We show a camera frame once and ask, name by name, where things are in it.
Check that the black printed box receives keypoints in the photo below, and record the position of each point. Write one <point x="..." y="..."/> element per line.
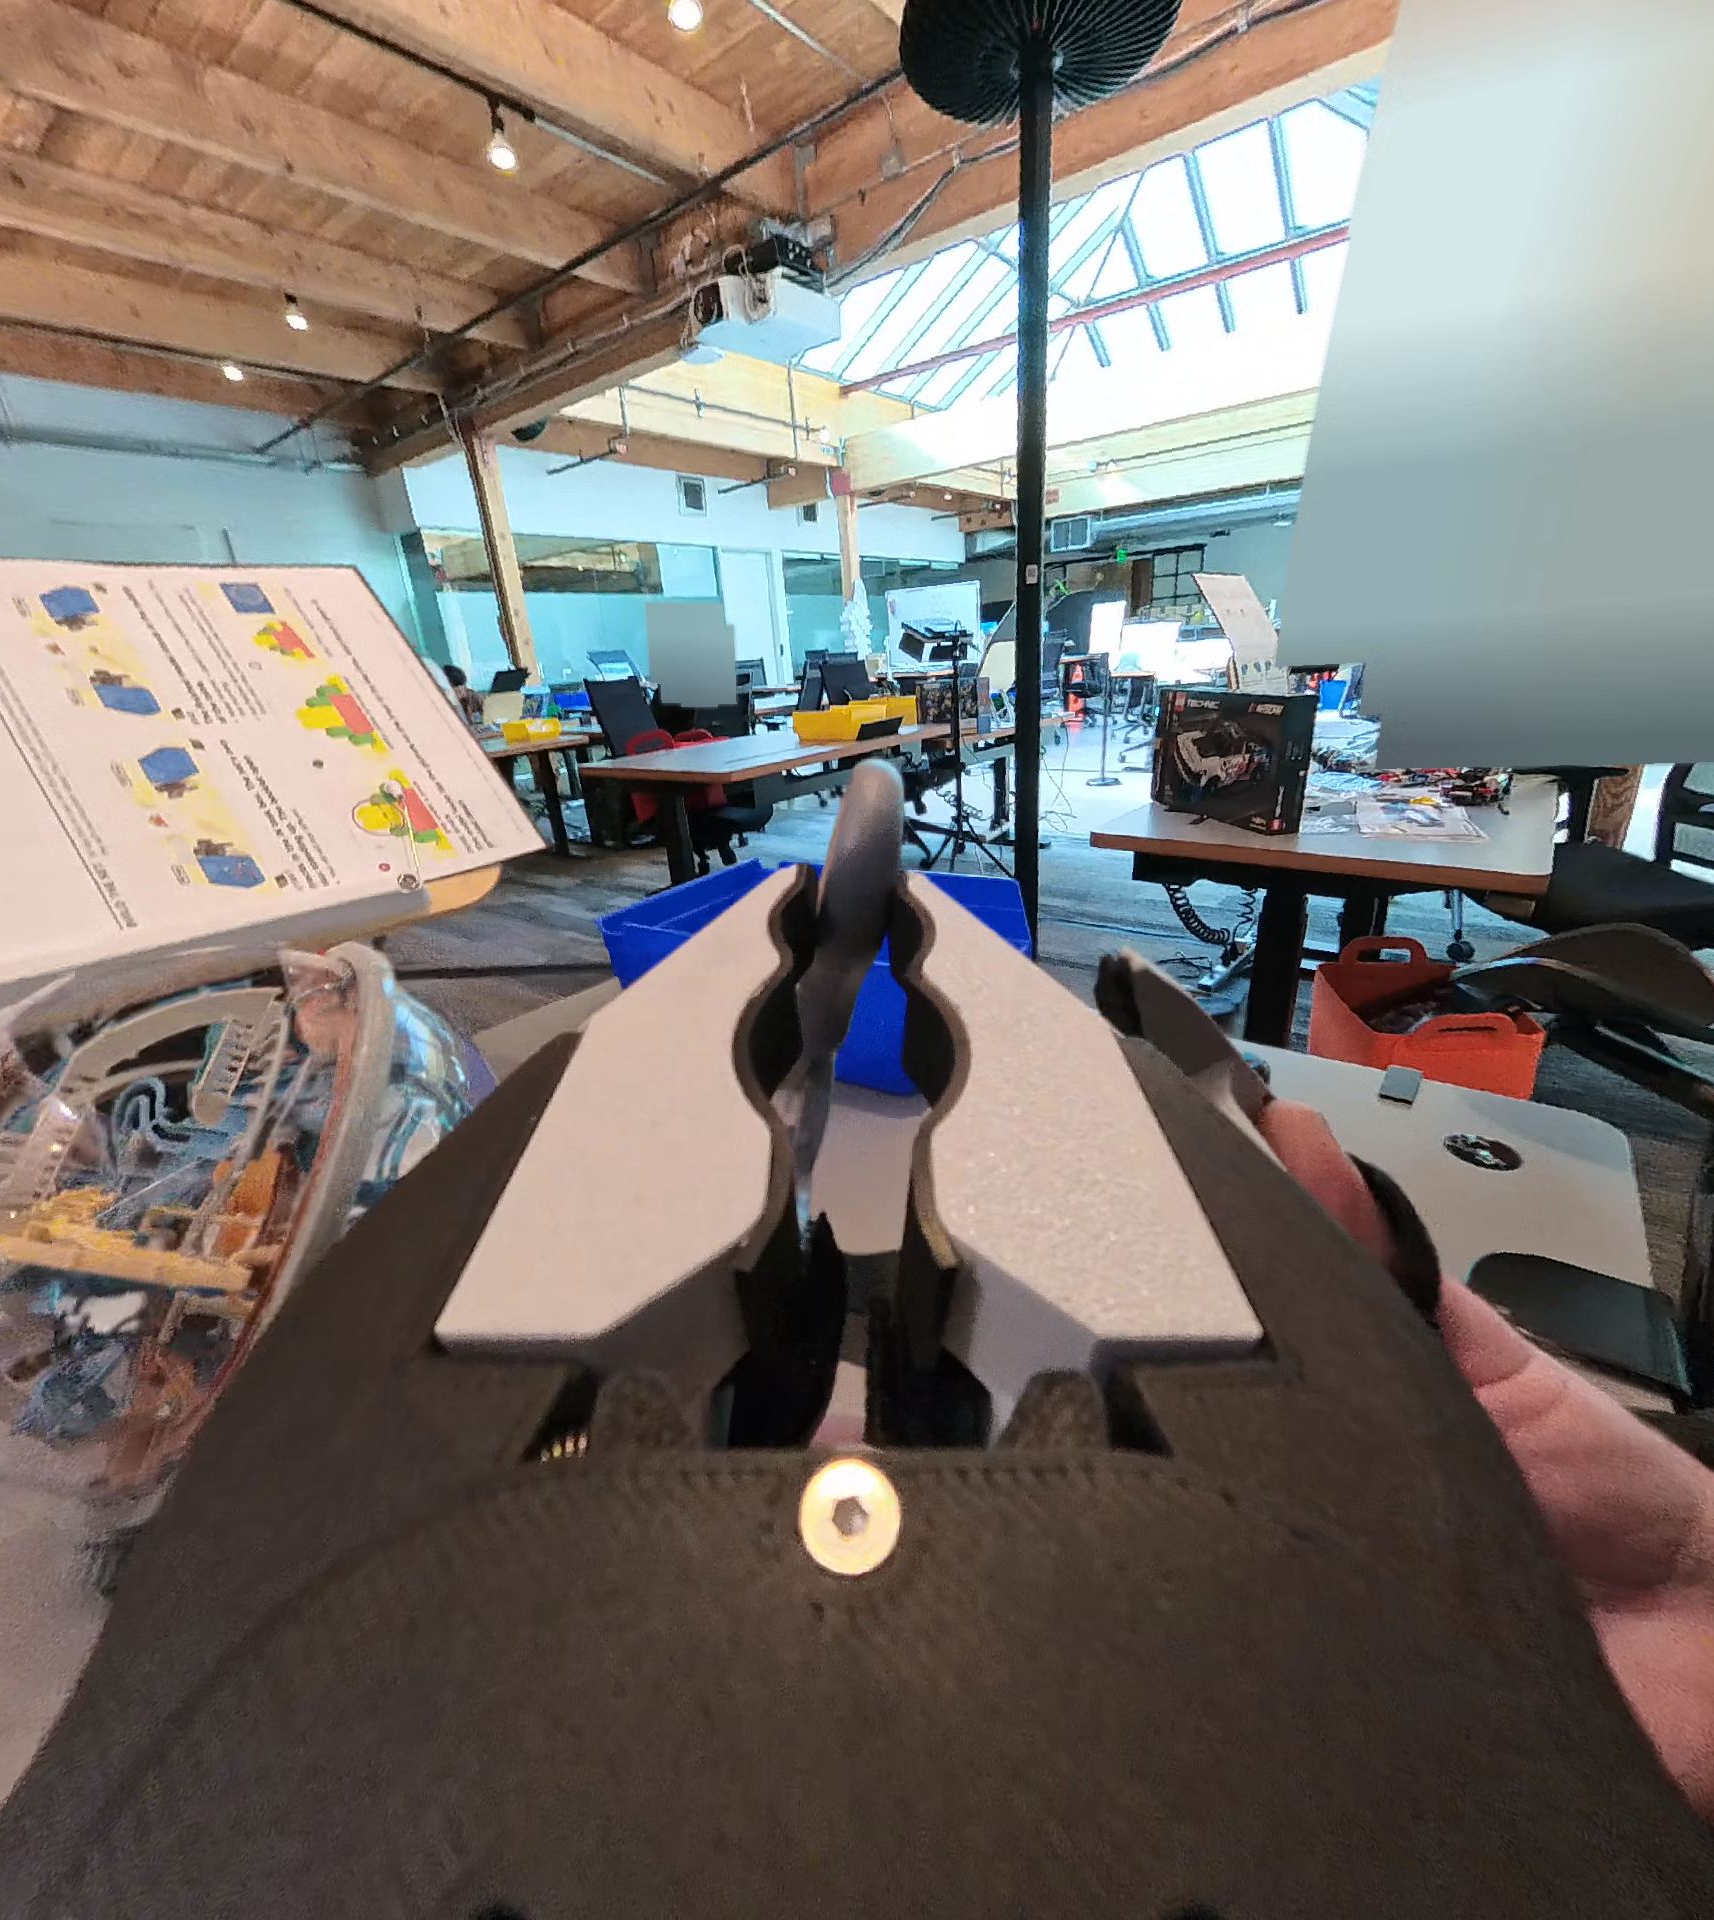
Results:
<point x="1233" y="756"/>

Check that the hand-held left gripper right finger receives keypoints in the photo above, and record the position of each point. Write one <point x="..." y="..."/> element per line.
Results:
<point x="1083" y="1231"/>

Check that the wooden office desk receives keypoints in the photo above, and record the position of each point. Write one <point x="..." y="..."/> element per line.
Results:
<point x="738" y="766"/>

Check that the printed instruction sheet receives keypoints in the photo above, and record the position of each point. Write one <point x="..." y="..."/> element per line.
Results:
<point x="168" y="750"/>

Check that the white ceiling projector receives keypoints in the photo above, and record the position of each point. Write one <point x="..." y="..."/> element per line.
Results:
<point x="774" y="300"/>

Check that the wooden side table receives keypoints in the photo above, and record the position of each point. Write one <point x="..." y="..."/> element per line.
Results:
<point x="1338" y="856"/>

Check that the yellow bin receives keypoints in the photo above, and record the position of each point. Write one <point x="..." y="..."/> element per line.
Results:
<point x="852" y="721"/>

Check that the black vertical pole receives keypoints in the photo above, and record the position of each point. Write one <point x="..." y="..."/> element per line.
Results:
<point x="1033" y="450"/>

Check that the person's right hand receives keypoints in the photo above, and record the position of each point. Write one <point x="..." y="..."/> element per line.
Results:
<point x="1669" y="1591"/>

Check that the blue storage bin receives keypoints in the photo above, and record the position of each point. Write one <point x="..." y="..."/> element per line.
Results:
<point x="679" y="917"/>

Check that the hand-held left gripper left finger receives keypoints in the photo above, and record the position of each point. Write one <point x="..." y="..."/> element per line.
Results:
<point x="618" y="1201"/>

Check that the clear maze ball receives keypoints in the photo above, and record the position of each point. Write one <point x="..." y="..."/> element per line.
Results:
<point x="138" y="1201"/>

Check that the orange bag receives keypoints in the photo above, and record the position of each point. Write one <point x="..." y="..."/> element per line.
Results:
<point x="1428" y="1036"/>

